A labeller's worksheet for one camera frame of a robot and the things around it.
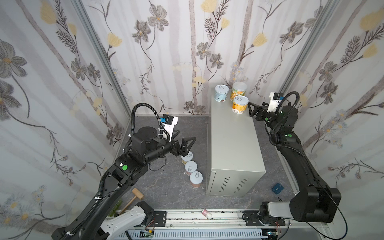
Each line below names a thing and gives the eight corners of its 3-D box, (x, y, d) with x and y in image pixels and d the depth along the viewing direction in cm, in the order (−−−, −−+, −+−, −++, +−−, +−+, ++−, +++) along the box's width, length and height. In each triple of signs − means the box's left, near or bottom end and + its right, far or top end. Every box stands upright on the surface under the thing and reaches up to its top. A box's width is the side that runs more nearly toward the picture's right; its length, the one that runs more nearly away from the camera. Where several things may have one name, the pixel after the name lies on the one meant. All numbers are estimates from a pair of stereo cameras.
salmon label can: (189, 187, 86) (189, 184, 81) (189, 175, 91) (189, 171, 86) (202, 187, 86) (203, 184, 82) (202, 175, 91) (203, 171, 86)
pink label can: (185, 176, 91) (184, 171, 86) (185, 165, 95) (185, 160, 90) (197, 176, 91) (197, 171, 86) (197, 165, 95) (197, 160, 90)
